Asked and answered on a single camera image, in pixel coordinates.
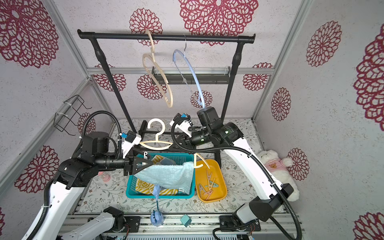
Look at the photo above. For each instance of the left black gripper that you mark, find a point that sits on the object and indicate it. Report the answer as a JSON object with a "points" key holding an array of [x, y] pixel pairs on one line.
{"points": [[131, 166]]}

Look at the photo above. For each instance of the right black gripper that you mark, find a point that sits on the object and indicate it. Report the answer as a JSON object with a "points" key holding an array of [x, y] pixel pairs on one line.
{"points": [[186, 140]]}

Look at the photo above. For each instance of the yellow striped towel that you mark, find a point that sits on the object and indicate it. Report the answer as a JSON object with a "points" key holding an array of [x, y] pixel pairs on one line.
{"points": [[147, 188]]}

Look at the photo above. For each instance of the beige plastic hanger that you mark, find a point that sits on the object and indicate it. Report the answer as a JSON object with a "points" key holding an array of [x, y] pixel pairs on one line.
{"points": [[167, 145]]}

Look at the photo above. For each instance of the teal plain towel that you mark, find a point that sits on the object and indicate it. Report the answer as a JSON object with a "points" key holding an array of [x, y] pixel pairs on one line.
{"points": [[177, 177]]}

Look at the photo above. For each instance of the peach pink clothespin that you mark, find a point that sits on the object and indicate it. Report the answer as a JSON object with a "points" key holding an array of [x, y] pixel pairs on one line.
{"points": [[209, 175]]}

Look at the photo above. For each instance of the grey clothespin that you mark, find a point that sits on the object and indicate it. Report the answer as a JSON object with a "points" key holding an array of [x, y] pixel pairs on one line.
{"points": [[202, 190]]}

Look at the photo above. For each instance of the orange clothespin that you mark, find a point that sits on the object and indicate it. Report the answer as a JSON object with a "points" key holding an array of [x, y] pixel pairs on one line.
{"points": [[209, 188]]}

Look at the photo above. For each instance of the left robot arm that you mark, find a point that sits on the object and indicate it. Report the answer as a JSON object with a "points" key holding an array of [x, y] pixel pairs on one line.
{"points": [[73, 176]]}

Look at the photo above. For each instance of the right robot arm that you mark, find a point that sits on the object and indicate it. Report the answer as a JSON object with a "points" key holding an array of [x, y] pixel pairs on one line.
{"points": [[271, 194]]}

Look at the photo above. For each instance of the teal plastic basket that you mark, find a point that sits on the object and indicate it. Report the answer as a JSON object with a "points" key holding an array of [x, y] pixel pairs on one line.
{"points": [[179, 159]]}

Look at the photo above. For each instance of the yellow plastic tray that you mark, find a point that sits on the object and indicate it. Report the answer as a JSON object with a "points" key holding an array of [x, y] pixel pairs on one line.
{"points": [[219, 193]]}

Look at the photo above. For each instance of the small teal cube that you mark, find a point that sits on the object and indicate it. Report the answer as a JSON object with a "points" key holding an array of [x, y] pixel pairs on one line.
{"points": [[185, 220]]}

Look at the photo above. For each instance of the white teddy bear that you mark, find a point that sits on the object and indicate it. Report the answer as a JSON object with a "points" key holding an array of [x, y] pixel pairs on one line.
{"points": [[279, 169]]}

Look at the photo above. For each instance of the black clothes rack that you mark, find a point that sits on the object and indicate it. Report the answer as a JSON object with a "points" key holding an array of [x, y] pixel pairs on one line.
{"points": [[102, 60]]}

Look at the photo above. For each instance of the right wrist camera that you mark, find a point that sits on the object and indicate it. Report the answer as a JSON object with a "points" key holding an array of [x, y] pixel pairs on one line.
{"points": [[184, 125]]}

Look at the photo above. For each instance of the black wire wall rack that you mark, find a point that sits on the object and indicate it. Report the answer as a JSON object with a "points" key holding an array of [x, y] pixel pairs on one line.
{"points": [[66, 117]]}

